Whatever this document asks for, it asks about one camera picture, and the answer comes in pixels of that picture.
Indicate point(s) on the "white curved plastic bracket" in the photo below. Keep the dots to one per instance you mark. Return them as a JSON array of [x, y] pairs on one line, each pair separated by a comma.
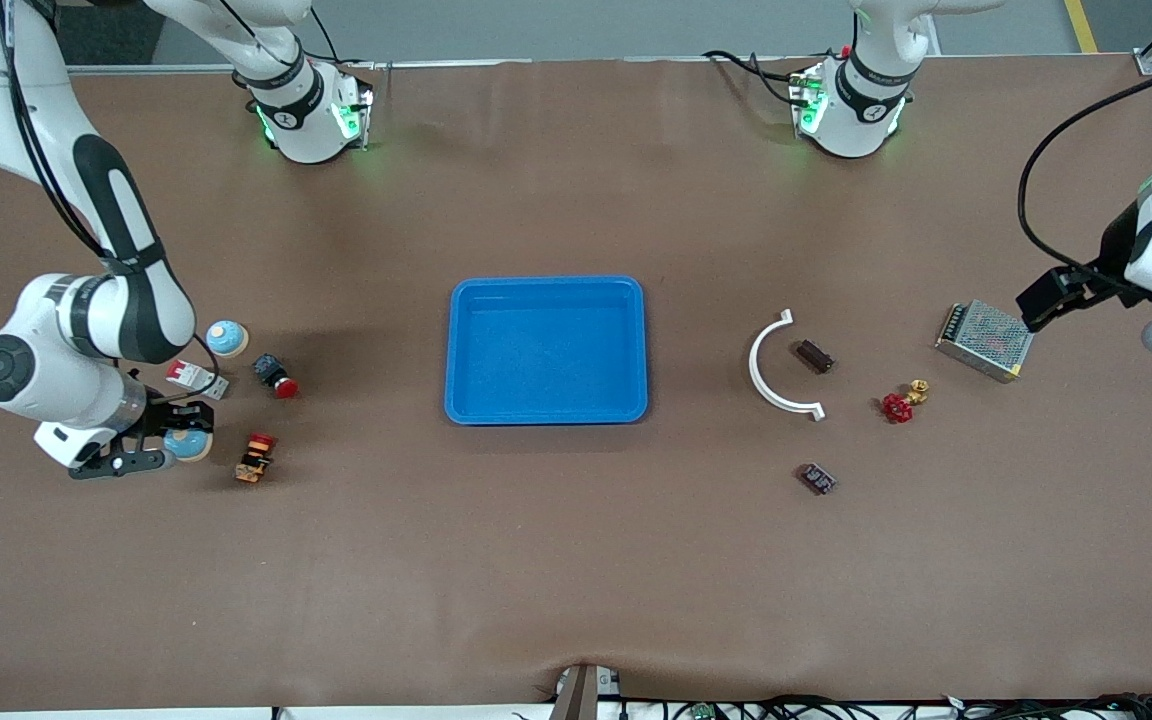
[[753, 363]]

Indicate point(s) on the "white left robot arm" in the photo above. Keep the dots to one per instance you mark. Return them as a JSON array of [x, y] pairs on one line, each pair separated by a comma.
[[861, 110]]

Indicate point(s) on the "tall dark brown capacitor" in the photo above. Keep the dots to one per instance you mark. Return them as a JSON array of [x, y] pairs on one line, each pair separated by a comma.
[[815, 356]]

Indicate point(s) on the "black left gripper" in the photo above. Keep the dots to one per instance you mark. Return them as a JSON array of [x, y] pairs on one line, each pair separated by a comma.
[[1108, 262]]

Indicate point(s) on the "metal mesh power supply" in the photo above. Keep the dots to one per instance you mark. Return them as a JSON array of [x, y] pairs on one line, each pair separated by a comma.
[[981, 342]]

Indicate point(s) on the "blue round bell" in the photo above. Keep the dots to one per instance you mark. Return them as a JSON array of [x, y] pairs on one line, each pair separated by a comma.
[[191, 447], [227, 340]]

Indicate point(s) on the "red mushroom emergency stop button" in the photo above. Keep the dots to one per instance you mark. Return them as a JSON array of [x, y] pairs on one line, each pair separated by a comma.
[[285, 388]]

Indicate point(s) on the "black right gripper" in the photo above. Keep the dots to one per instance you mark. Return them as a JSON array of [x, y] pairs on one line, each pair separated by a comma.
[[164, 415]]

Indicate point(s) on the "red yellow push button switch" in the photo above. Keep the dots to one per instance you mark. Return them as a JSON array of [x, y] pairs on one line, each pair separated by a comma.
[[256, 455]]

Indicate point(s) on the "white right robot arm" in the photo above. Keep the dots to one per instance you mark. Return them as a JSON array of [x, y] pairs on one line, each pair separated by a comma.
[[126, 300]]

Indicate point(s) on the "short dark brown capacitor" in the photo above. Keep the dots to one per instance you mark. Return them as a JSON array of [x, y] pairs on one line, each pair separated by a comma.
[[817, 479]]

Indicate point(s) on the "brass valve with red handwheel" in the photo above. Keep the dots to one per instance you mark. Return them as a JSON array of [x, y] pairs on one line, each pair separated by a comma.
[[898, 407]]

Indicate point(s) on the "grey table edge clamp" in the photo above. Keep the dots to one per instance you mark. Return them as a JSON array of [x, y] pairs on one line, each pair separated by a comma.
[[576, 695]]

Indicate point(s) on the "blue plastic tray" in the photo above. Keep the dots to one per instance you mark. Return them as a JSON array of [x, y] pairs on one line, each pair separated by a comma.
[[551, 350]]

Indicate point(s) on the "white red circuit breaker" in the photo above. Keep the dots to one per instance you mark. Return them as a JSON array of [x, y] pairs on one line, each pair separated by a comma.
[[204, 383]]

